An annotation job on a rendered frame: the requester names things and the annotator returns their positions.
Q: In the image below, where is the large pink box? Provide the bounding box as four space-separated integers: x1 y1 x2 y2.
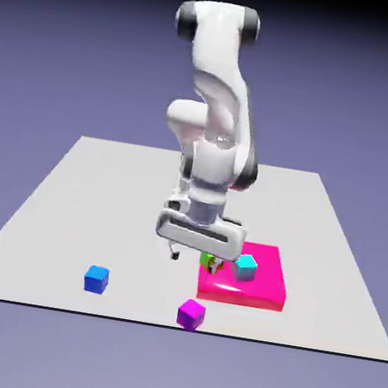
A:
194 235 295 314

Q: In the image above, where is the small blue cube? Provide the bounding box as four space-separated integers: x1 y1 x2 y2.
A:
81 263 112 296

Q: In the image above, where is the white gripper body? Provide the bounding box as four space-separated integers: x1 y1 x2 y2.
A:
152 204 251 264

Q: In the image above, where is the small magenta cube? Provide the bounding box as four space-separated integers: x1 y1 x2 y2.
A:
174 296 208 334

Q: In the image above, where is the small cyan cube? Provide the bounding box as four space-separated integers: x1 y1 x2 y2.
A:
229 252 260 285

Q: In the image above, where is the small green cube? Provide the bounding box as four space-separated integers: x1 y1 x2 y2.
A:
197 251 220 273

